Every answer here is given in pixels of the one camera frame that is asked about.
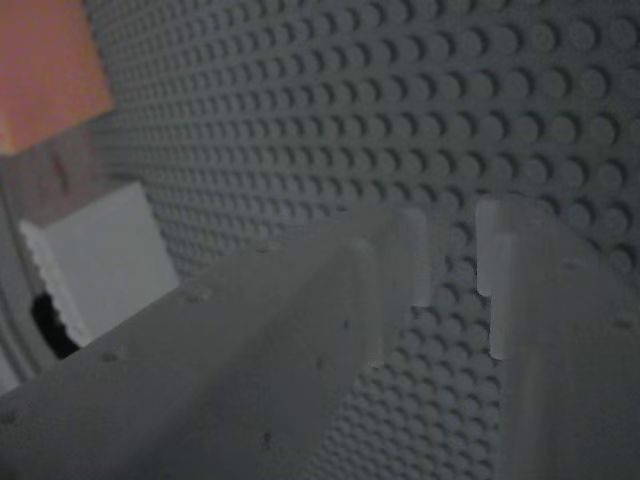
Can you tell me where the white brick block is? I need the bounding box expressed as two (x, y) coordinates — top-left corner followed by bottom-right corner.
(18, 180), (180, 361)

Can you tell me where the orange brick block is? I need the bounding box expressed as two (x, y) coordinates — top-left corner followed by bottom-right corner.
(0, 0), (117, 157)

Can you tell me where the grey studded baseplate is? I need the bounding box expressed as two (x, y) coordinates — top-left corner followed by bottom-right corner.
(82, 0), (640, 480)

